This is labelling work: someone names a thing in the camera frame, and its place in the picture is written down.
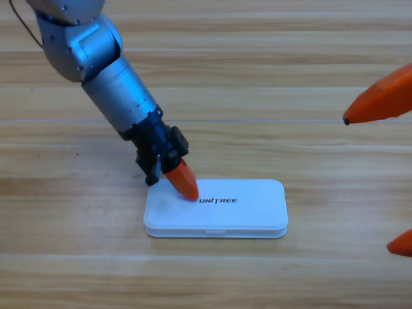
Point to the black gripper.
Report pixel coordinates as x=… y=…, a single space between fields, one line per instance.
x=154 y=141

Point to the plain orange gripper finger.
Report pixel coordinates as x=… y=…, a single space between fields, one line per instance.
x=402 y=245

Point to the dark-tipped orange gripper finger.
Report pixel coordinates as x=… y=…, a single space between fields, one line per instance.
x=383 y=99

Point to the white Unitree pencil case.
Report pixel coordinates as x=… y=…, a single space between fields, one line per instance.
x=241 y=212

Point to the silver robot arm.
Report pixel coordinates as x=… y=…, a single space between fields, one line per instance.
x=96 y=54

